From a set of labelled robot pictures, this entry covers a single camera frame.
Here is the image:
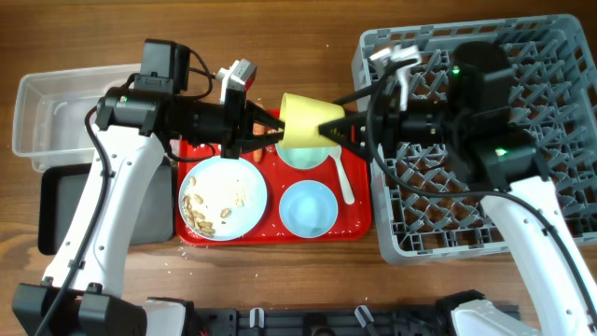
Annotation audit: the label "orange carrot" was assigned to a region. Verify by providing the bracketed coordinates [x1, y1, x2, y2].
[253, 123, 265, 163]

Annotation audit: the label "pale green bowl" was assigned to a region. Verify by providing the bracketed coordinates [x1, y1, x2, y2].
[275, 144, 330, 170]

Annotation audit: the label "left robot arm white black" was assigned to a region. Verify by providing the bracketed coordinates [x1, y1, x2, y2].
[12, 39, 285, 335]

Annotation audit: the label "black plastic bin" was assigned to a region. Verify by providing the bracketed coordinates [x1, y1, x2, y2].
[37, 159, 175, 256]

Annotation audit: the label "peanuts on plate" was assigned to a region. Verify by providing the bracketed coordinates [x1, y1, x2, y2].
[182, 175, 247, 238]

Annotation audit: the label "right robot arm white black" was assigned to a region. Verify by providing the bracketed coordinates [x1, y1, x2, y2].
[318, 42, 596, 335]

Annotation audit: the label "yellow plastic cup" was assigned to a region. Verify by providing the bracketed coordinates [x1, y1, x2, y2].
[278, 93, 345, 148]

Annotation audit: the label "red plastic tray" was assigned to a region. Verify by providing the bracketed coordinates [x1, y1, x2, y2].
[175, 107, 373, 246]

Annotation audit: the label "red candy wrapper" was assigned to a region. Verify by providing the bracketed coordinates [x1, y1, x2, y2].
[265, 129, 284, 153]

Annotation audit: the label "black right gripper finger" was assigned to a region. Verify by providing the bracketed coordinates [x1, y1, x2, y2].
[318, 114, 368, 161]
[333, 84, 377, 105]

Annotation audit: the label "grey dishwasher rack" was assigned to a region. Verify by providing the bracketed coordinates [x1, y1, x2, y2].
[352, 13, 597, 266]

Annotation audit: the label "light blue plate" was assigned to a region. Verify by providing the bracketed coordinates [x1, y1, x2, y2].
[178, 157, 268, 242]

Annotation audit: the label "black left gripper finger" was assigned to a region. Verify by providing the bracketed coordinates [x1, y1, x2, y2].
[245, 101, 285, 130]
[241, 132, 284, 154]

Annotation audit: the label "clear plastic bin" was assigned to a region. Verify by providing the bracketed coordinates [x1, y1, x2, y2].
[12, 63, 140, 173]

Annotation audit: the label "light blue bowl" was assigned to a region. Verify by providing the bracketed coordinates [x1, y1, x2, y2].
[278, 180, 339, 239]

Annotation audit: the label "white plastic spoon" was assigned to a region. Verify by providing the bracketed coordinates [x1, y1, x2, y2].
[329, 146, 355, 204]

